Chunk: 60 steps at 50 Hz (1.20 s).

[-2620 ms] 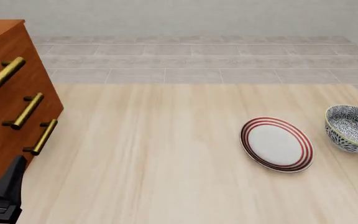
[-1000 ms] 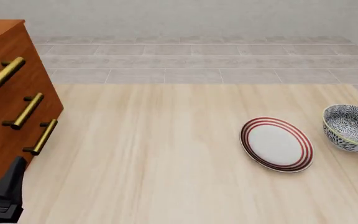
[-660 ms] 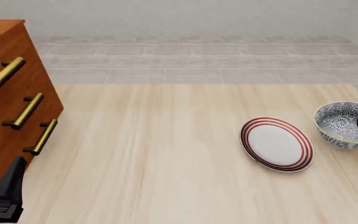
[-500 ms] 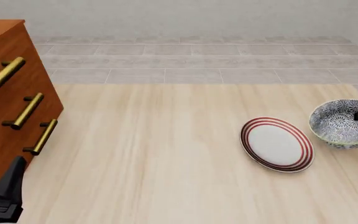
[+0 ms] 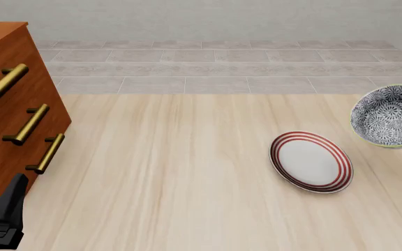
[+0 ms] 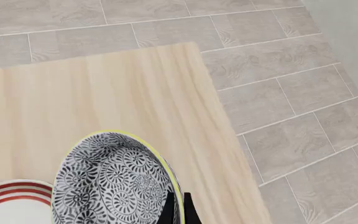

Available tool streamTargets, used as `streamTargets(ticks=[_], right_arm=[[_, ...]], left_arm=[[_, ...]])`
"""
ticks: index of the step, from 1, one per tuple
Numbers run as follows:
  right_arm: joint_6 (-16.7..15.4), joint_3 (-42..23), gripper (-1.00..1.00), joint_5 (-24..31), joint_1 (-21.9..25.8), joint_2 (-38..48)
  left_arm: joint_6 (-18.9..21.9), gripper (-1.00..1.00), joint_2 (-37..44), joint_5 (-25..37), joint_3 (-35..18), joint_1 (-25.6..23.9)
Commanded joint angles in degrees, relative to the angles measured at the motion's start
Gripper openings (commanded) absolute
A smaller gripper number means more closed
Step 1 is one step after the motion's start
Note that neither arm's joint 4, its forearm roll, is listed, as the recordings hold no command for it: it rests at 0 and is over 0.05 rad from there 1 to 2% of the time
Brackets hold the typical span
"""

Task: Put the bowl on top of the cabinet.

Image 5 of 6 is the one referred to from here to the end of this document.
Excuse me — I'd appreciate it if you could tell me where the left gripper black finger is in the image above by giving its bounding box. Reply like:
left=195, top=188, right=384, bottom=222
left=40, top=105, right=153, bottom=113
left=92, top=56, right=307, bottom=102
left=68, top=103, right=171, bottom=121
left=0, top=172, right=29, bottom=229

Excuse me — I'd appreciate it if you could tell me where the medium brass drawer handle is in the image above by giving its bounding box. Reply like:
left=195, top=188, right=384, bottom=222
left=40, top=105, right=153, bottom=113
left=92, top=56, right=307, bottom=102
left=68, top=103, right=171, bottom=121
left=1, top=103, right=50, bottom=146

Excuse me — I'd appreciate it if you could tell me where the long brass drawer handle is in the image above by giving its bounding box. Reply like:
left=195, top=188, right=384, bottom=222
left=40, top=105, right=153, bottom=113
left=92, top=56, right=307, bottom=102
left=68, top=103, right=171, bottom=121
left=0, top=63, right=30, bottom=107

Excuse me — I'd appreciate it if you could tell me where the white plate with red rings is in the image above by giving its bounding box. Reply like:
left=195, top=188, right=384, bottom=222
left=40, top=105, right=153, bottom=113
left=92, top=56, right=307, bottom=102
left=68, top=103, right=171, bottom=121
left=269, top=130, right=355, bottom=195

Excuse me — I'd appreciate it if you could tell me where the patterned black and white bowl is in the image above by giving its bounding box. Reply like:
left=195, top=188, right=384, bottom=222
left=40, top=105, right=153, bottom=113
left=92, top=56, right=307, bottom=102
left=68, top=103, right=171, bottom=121
left=349, top=83, right=402, bottom=151

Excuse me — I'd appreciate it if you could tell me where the short brass drawer handle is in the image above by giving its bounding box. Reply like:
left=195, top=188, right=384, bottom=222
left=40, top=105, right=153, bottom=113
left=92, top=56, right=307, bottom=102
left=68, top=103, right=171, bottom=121
left=25, top=132, right=66, bottom=176

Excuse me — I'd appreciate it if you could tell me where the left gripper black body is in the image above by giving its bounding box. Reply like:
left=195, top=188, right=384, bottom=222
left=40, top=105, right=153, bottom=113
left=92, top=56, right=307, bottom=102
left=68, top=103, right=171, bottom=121
left=0, top=224, right=25, bottom=249

